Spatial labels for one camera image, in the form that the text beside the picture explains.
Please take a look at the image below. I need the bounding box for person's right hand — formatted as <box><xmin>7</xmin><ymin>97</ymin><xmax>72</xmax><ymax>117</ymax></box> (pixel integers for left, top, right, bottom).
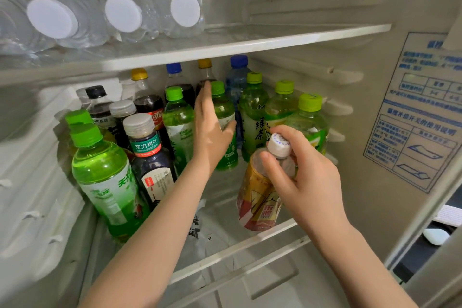
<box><xmin>259</xmin><ymin>125</ymin><xmax>353</xmax><ymax>245</ymax></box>

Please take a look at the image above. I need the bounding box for person's left hand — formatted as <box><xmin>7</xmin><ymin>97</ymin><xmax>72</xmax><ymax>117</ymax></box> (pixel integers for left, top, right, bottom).
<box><xmin>193</xmin><ymin>81</ymin><xmax>237</xmax><ymax>175</ymax></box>

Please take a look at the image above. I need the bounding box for green tea bottle lime cap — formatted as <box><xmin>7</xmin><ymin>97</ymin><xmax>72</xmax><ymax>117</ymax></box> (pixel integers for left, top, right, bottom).
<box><xmin>285</xmin><ymin>93</ymin><xmax>330</xmax><ymax>156</ymax></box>
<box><xmin>238</xmin><ymin>72</ymin><xmax>270</xmax><ymax>163</ymax></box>
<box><xmin>265</xmin><ymin>80</ymin><xmax>299</xmax><ymax>131</ymax></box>

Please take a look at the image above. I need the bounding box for cola bottle blue cap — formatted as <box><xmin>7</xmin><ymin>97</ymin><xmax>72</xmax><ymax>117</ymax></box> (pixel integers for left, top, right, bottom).
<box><xmin>165</xmin><ymin>63</ymin><xmax>196</xmax><ymax>108</ymax></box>

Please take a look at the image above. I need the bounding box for orange energy drink bottle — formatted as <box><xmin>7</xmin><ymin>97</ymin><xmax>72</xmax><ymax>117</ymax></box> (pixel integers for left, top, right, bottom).
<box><xmin>236</xmin><ymin>133</ymin><xmax>298</xmax><ymax>232</ymax></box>

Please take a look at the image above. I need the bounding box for blue sports drink bottle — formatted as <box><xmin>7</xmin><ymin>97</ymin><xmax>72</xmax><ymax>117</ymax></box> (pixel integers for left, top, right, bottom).
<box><xmin>225</xmin><ymin>54</ymin><xmax>252</xmax><ymax>146</ymax></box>

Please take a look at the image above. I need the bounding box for cola bottle yellow cap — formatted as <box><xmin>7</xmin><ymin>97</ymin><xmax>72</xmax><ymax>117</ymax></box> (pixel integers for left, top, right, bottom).
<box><xmin>130</xmin><ymin>68</ymin><xmax>166</xmax><ymax>131</ymax></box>
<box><xmin>196</xmin><ymin>58</ymin><xmax>217</xmax><ymax>95</ymax></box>

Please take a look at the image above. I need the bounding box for iced tea bottle black cap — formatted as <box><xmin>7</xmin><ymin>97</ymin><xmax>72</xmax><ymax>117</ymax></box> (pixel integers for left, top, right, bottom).
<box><xmin>76</xmin><ymin>85</ymin><xmax>116</xmax><ymax>131</ymax></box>

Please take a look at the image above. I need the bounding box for person's left forearm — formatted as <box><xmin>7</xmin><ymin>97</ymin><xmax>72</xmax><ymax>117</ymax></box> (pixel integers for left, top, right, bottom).
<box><xmin>79</xmin><ymin>158</ymin><xmax>214</xmax><ymax>308</ymax></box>

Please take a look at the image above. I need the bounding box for person's right forearm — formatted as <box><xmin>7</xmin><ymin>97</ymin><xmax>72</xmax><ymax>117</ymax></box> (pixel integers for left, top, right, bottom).
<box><xmin>310</xmin><ymin>221</ymin><xmax>419</xmax><ymax>308</ymax></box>

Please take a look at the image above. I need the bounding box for glass fridge shelf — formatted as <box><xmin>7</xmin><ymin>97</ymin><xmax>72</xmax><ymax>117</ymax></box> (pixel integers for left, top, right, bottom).
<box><xmin>79</xmin><ymin>159</ymin><xmax>298</xmax><ymax>308</ymax></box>
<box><xmin>0</xmin><ymin>22</ymin><xmax>392</xmax><ymax>87</ymax></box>

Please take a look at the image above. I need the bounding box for glass crisper cover shelf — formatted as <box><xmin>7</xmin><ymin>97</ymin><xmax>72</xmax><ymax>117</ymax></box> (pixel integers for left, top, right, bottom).
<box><xmin>169</xmin><ymin>235</ymin><xmax>312</xmax><ymax>308</ymax></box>

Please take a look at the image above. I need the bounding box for printed clear plastic bag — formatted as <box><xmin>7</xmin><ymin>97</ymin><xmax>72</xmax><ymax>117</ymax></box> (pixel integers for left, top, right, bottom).
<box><xmin>189</xmin><ymin>199</ymin><xmax>217</xmax><ymax>244</ymax></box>

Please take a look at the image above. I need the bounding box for blue instruction sticker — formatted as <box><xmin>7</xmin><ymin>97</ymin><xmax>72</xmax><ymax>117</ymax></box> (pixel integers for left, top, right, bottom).
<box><xmin>362</xmin><ymin>32</ymin><xmax>462</xmax><ymax>193</ymax></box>

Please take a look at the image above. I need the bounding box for pale rounded plastic object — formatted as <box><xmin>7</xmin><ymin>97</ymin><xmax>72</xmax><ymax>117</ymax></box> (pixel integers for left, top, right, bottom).
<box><xmin>422</xmin><ymin>228</ymin><xmax>451</xmax><ymax>246</ymax></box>

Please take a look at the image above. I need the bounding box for white ribbed plastic object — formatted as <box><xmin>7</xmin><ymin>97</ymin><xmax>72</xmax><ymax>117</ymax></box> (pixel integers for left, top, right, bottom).
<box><xmin>432</xmin><ymin>205</ymin><xmax>462</xmax><ymax>227</ymax></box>

